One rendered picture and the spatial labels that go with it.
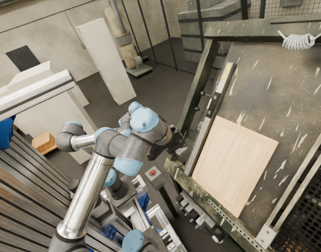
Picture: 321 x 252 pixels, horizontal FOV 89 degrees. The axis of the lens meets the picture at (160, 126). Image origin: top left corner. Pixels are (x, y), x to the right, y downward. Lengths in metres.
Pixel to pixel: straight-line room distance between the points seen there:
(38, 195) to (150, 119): 0.52
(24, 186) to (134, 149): 0.43
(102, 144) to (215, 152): 0.95
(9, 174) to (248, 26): 1.37
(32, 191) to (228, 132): 1.12
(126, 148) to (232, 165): 0.92
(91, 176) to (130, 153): 0.18
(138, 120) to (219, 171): 0.97
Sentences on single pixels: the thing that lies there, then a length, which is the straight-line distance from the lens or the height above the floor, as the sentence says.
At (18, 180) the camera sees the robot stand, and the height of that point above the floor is 1.81.
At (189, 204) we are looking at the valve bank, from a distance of 1.53.
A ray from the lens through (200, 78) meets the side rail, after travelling 1.46.
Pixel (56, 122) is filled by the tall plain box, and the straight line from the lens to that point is 3.23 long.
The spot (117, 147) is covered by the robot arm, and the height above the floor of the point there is 1.85.
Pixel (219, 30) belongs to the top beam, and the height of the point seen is 1.82.
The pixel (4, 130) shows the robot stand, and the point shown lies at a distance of 0.73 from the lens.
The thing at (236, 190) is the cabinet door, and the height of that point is 1.01.
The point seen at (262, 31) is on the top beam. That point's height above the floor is 1.81.
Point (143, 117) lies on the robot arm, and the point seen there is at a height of 1.91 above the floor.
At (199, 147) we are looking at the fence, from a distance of 1.38.
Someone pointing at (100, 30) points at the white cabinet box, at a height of 1.85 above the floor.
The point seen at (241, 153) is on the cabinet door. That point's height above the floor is 1.20.
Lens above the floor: 2.15
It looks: 38 degrees down
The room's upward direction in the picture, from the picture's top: 20 degrees counter-clockwise
